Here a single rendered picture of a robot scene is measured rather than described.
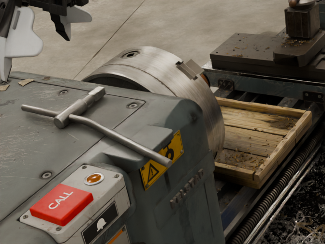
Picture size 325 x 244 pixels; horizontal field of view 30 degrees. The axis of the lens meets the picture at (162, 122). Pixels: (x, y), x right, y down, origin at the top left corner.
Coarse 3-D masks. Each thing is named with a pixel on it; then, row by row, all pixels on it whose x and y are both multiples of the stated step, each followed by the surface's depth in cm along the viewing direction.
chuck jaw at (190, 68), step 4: (192, 60) 126; (176, 64) 121; (184, 64) 122; (188, 64) 124; (192, 64) 125; (196, 64) 125; (180, 68) 121; (184, 68) 121; (188, 68) 122; (192, 68) 124; (196, 68) 125; (200, 68) 125; (184, 72) 121; (188, 72) 121; (192, 72) 122; (196, 72) 124; (200, 72) 124; (188, 76) 120; (192, 76) 121
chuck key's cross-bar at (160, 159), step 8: (24, 104) 103; (32, 112) 102; (40, 112) 100; (48, 112) 99; (56, 112) 99; (72, 120) 97; (80, 120) 96; (88, 120) 95; (96, 128) 93; (104, 128) 92; (112, 136) 90; (120, 136) 89; (128, 144) 87; (136, 144) 86; (144, 152) 85; (152, 152) 84; (160, 160) 82; (168, 160) 82
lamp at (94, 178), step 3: (93, 174) 83; (96, 174) 83; (99, 174) 83; (90, 177) 83; (93, 177) 83; (96, 177) 82; (99, 177) 82; (87, 180) 82; (90, 180) 82; (93, 180) 82; (96, 180) 82
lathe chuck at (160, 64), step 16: (128, 48) 128; (144, 48) 124; (112, 64) 121; (128, 64) 119; (144, 64) 119; (160, 64) 119; (160, 80) 116; (176, 80) 117; (192, 80) 119; (176, 96) 115; (192, 96) 117; (208, 96) 120; (208, 112) 119; (208, 128) 119; (224, 128) 124; (208, 144) 120
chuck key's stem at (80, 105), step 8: (96, 88) 104; (88, 96) 101; (96, 96) 102; (72, 104) 99; (80, 104) 99; (88, 104) 101; (64, 112) 97; (72, 112) 98; (80, 112) 99; (56, 120) 96; (64, 120) 96
